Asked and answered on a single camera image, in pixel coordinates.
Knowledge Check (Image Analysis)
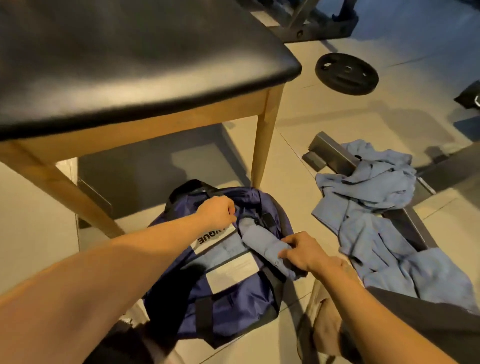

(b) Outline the person's left forearm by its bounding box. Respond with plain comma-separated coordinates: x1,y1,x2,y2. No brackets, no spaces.
0,213,208,364

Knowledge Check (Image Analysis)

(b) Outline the person's left leg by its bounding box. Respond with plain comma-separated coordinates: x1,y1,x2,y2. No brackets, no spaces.
82,300,186,364

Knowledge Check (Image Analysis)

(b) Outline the black exercise machine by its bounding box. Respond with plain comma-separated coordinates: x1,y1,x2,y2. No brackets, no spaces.
453,78,480,111

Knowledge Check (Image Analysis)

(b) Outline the person's left hand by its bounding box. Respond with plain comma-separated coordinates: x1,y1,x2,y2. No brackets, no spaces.
193,195,238,232

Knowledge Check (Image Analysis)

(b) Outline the pile of blue-grey towels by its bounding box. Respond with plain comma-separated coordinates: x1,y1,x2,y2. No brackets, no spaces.
311,139,480,315

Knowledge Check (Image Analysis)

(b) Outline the navy blue bag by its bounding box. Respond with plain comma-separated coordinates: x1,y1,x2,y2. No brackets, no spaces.
142,179,297,350

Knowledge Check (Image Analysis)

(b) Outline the person's right hand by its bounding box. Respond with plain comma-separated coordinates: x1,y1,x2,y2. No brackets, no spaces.
279,231,331,277

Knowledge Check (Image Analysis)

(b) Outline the loose black weight plate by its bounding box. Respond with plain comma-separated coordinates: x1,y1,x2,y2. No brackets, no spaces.
315,52,380,96

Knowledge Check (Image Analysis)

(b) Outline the wooden chair with black seat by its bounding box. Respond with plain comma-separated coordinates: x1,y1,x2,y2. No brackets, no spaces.
0,0,303,240

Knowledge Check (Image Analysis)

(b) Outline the single blue-grey towel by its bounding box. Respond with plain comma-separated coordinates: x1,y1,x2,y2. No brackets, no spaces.
238,216,307,281

